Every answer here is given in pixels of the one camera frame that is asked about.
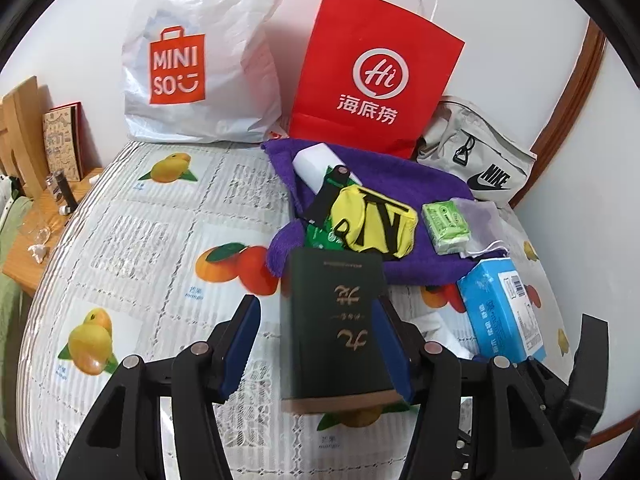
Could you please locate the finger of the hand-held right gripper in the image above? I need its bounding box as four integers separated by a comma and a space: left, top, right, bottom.
560, 314, 609, 441

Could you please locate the doodle cover book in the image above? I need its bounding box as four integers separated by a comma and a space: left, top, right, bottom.
42, 101, 85, 182

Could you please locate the clear glass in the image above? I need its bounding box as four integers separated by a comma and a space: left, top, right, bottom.
17, 220, 53, 246

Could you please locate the yellow black pouch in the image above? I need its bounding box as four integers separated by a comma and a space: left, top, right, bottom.
330, 185, 418, 261

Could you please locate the grey waist bag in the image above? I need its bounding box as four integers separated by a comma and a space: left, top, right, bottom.
416, 95, 538, 206

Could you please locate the wooden side table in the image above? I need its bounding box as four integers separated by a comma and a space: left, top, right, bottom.
2, 167, 106, 298

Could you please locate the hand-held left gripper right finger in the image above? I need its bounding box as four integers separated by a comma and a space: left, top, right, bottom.
375, 298, 566, 480

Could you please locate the white plastic shopping bag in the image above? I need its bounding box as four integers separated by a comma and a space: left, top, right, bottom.
122, 0, 293, 143

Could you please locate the translucent mesh pouch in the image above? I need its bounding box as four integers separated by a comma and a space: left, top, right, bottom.
452, 197, 508, 258

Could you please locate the blue tissue pack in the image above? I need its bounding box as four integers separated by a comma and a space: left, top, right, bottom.
456, 259, 547, 363

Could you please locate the green cloth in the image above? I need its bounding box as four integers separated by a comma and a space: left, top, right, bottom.
0, 195, 38, 411

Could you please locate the white sponge block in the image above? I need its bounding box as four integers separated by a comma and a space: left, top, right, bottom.
292, 142, 363, 196

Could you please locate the small dark bottle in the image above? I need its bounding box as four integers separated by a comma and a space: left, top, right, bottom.
50, 172, 78, 213

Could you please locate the white plastic wrapper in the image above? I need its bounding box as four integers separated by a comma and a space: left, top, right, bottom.
415, 310, 481, 358

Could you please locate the wooden door frame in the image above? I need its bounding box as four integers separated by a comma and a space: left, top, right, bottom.
507, 22, 608, 211

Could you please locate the green foil packet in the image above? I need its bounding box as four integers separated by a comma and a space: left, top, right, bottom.
304, 220, 346, 252

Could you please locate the green tissue pack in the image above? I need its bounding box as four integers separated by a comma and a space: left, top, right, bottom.
421, 199, 473, 255

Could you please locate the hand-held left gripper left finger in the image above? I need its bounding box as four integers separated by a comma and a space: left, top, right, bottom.
56, 294, 262, 480

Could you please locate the purple towel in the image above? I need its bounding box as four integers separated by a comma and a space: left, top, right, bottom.
261, 137, 496, 286

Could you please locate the red paper bag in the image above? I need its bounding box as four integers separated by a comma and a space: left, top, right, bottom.
289, 0, 466, 161

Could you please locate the fruit print tablecloth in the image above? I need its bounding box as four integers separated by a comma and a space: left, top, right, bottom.
15, 137, 576, 480

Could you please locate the dark green box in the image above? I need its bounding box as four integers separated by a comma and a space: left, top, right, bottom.
280, 247, 403, 415

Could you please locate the black tube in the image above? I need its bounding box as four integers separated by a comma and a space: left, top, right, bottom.
300, 164, 351, 226

